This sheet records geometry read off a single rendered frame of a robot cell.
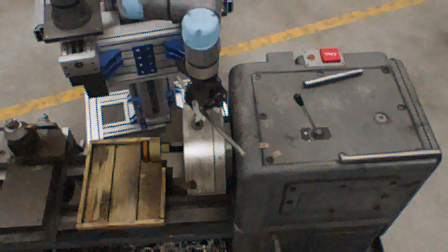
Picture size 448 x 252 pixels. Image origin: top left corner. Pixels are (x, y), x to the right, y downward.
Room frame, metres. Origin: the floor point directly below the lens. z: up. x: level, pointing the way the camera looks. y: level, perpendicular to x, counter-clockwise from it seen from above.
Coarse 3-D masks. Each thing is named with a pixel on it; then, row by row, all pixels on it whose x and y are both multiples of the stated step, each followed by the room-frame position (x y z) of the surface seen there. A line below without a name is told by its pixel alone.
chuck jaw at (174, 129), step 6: (180, 108) 0.88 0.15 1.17; (174, 114) 0.84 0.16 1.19; (180, 114) 0.84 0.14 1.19; (174, 120) 0.83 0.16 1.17; (180, 120) 0.83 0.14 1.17; (168, 126) 0.82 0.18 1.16; (174, 126) 0.82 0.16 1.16; (180, 126) 0.82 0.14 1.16; (162, 132) 0.81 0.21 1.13; (168, 132) 0.80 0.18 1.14; (174, 132) 0.80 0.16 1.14; (180, 132) 0.80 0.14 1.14; (162, 138) 0.79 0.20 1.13; (168, 138) 0.79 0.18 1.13; (174, 138) 0.79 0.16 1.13; (180, 138) 0.79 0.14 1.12
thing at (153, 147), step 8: (160, 136) 0.81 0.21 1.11; (144, 144) 0.77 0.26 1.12; (152, 144) 0.77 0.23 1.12; (160, 144) 0.77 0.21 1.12; (168, 144) 0.78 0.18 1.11; (144, 152) 0.75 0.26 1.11; (152, 152) 0.75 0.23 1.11; (160, 152) 0.74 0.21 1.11; (168, 152) 0.75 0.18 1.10; (144, 160) 0.73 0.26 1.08; (152, 160) 0.73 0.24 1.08; (160, 160) 0.73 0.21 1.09
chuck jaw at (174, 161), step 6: (162, 156) 0.73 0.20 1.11; (168, 156) 0.73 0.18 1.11; (174, 156) 0.73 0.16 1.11; (180, 156) 0.73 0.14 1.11; (162, 162) 0.72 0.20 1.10; (168, 162) 0.71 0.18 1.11; (174, 162) 0.71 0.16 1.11; (180, 162) 0.71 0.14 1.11; (168, 168) 0.69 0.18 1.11; (174, 168) 0.68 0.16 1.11; (180, 168) 0.68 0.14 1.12; (174, 174) 0.66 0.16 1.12; (180, 174) 0.66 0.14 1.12; (174, 180) 0.64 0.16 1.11; (180, 180) 0.65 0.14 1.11; (192, 180) 0.64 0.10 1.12; (186, 186) 0.63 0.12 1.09; (192, 186) 0.63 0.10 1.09
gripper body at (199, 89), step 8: (192, 80) 0.70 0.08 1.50; (200, 80) 0.65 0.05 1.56; (208, 80) 0.67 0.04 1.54; (216, 80) 0.66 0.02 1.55; (192, 88) 0.68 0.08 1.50; (200, 88) 0.68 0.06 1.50; (208, 88) 0.64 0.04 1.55; (216, 88) 0.67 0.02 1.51; (192, 96) 0.69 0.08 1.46; (200, 96) 0.66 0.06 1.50; (208, 96) 0.64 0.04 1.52; (216, 96) 0.65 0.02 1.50; (200, 104) 0.64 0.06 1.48; (208, 104) 0.65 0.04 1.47; (216, 104) 0.66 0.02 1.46; (200, 112) 0.65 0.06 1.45
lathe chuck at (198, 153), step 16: (192, 112) 0.81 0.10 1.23; (208, 112) 0.81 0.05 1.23; (192, 128) 0.75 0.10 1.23; (208, 128) 0.75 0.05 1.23; (192, 144) 0.71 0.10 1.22; (208, 144) 0.71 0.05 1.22; (192, 160) 0.67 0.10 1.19; (208, 160) 0.67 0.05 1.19; (192, 176) 0.64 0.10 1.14; (208, 176) 0.64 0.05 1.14; (192, 192) 0.62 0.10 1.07; (208, 192) 0.63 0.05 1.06
